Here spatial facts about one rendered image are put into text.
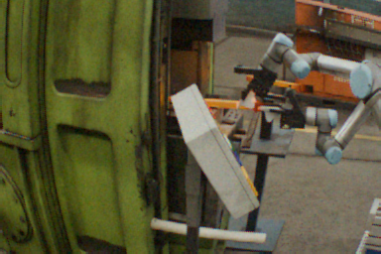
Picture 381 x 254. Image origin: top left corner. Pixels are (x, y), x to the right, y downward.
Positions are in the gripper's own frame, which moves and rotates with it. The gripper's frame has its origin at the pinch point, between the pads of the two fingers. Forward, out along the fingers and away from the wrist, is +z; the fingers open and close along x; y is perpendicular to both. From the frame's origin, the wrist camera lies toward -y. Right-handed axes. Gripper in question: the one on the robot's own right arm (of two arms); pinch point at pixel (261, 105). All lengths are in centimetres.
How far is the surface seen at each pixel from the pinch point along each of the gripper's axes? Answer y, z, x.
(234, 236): 39, -1, -39
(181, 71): -3.8, 39.7, 23.0
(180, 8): -39, 27, -17
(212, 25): -32.3, 16.6, -12.0
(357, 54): 32, -82, 337
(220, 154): -12, -1, -73
